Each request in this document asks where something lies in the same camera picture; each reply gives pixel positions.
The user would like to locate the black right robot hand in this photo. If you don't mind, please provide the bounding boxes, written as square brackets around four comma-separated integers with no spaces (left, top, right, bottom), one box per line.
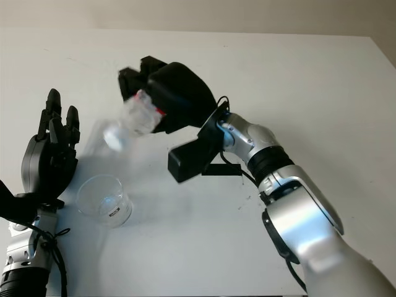
[118,56,217,136]

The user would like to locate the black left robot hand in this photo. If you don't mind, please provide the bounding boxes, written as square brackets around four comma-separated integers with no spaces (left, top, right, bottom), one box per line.
[20,88,81,205]

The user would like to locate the clear plastic water bottle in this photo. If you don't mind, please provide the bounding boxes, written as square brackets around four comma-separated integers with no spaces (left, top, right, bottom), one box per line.
[103,89,166,152]

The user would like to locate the clear glass cup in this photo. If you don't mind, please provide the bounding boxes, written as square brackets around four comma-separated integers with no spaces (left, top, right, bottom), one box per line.
[76,174,134,229]

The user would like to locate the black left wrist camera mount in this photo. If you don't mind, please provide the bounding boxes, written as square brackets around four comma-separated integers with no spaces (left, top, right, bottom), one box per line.
[0,179,66,226]

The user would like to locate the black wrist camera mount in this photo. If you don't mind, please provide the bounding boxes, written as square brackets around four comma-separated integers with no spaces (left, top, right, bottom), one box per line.
[0,179,66,226]
[167,103,231,184]

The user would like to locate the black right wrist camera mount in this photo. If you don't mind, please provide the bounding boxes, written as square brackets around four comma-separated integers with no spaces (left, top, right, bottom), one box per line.
[167,103,231,184]

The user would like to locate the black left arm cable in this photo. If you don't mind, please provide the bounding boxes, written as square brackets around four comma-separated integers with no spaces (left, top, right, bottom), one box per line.
[30,227,71,297]

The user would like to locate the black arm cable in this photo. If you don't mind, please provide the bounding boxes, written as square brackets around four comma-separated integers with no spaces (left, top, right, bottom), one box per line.
[30,227,71,297]
[216,95,309,295]

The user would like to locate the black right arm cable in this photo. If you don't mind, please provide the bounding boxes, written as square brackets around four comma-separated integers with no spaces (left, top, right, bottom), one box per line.
[216,95,309,295]

